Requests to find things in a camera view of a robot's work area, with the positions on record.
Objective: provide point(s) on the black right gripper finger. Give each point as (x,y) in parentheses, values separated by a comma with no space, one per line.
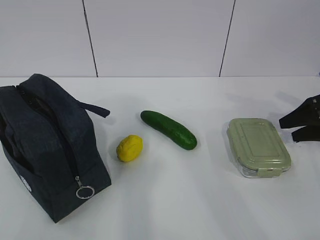
(307,114)
(306,134)

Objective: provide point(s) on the glass container with green lid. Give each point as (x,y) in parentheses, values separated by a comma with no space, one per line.
(257,148)

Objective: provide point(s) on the green cucumber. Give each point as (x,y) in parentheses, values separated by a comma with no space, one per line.
(174,130)

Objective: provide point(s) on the yellow lemon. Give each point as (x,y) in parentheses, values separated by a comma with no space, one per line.
(129,148)

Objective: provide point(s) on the dark navy zippered lunch bag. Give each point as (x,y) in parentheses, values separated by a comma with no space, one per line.
(49,140)

